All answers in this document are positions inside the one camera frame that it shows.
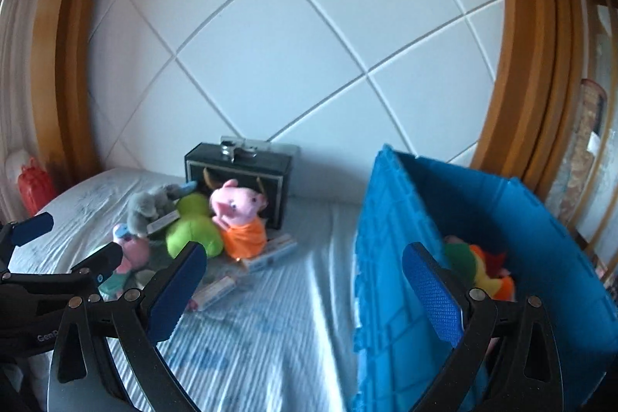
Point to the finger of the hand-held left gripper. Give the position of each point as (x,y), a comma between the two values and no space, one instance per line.
(104,260)
(34,226)

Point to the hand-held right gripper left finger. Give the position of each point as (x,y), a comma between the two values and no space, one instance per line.
(176,291)

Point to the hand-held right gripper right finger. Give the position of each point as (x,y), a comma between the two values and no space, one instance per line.
(432,291)

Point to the small pink teal plush toy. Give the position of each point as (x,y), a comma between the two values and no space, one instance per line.
(135,252)

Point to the multicoloured parrot plush toy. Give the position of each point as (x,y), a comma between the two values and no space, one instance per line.
(483,269)

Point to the blue plastic crate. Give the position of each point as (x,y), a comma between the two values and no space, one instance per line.
(396,248)

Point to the grey plush toy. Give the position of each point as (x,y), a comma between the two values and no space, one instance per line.
(145,209)

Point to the bright green plush toy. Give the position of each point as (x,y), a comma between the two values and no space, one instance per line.
(190,223)

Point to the pink pig plush orange dress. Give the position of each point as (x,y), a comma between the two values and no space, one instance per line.
(236,204)

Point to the white long carton box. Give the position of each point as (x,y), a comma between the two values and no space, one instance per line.
(215,291)
(270,255)

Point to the red plastic bag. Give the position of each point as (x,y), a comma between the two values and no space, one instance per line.
(34,187)

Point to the striped light blue bed sheet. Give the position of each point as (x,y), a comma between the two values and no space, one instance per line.
(289,320)

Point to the black gift box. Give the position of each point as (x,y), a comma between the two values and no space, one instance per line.
(270,180)

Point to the white curtain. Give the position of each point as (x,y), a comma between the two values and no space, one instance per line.
(19,79)

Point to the clear plastic case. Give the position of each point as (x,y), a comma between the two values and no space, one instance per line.
(275,149)

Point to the patterned beige curtain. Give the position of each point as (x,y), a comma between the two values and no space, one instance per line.
(579,151)

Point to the wooden headboard frame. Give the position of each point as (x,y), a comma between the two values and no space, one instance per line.
(58,55)

